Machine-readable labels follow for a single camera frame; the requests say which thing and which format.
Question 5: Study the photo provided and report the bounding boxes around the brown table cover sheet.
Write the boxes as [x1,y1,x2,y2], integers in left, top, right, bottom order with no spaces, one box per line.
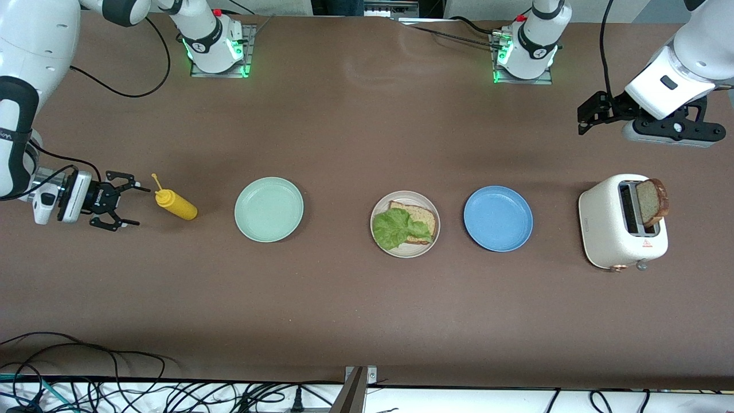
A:
[0,10,734,391]

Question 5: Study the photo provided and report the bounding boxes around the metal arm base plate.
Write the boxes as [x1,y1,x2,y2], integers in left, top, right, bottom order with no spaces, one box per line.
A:
[189,23,257,79]
[489,32,555,86]

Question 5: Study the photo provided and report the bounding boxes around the grey metal bracket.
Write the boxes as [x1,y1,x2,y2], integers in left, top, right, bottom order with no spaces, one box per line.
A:
[344,365,378,385]

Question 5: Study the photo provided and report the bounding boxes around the yellow squeeze bottle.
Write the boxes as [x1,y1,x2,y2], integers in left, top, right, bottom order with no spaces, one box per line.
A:
[151,173,198,221]

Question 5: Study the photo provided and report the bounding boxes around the teal cable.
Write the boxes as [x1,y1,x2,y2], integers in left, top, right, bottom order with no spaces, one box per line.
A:
[0,373,75,412]

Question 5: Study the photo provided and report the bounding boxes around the beige plate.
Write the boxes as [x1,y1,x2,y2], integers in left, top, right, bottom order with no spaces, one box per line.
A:
[370,190,441,259]

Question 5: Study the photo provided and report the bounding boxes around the black braided cable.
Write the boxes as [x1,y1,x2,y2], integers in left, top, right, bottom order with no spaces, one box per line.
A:
[399,17,505,49]

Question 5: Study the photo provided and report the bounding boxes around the dark blue trouser legs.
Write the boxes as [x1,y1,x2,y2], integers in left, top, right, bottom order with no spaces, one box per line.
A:
[321,0,365,17]

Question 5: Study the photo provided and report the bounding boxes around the blue plate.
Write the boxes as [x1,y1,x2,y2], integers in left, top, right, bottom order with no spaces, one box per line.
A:
[463,185,534,252]

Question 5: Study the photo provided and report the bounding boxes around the mint green plate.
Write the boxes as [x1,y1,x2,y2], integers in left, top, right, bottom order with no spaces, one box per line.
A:
[234,177,304,243]

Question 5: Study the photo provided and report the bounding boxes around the green lettuce leaf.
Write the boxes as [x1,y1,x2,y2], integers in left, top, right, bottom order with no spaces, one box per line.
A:
[372,208,434,251]

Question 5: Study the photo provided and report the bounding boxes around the grey power strip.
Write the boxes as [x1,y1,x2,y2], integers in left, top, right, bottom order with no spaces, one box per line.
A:
[364,1,420,19]

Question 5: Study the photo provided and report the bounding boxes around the white toaster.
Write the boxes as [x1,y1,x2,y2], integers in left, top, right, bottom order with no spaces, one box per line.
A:
[578,174,669,272]

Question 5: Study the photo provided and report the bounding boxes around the dark grey metal bar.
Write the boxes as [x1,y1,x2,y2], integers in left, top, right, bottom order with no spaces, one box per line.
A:
[329,367,368,413]

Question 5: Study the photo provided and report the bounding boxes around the light brown bread slice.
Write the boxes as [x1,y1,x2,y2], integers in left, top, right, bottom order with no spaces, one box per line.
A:
[389,201,438,246]

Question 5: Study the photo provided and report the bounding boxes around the dark crust bread slice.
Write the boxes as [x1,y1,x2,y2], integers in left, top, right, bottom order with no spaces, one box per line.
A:
[635,178,670,229]

